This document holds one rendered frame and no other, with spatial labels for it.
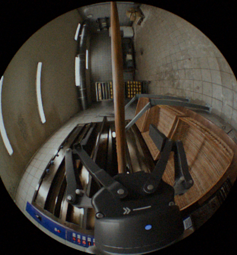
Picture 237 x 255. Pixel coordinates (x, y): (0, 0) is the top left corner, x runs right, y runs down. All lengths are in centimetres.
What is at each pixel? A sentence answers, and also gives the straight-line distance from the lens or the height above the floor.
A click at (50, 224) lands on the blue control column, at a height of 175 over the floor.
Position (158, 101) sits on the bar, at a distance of 67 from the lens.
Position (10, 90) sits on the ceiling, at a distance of 154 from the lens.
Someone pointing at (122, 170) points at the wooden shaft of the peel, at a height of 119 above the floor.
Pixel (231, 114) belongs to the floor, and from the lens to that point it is 122.
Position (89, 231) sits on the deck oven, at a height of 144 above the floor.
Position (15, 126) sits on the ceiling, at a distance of 148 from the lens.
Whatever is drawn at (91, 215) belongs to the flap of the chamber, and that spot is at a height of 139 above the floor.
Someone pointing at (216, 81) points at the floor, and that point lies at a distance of 132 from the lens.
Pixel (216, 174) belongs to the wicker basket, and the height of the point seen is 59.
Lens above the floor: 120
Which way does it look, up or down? 1 degrees down
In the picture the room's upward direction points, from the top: 94 degrees counter-clockwise
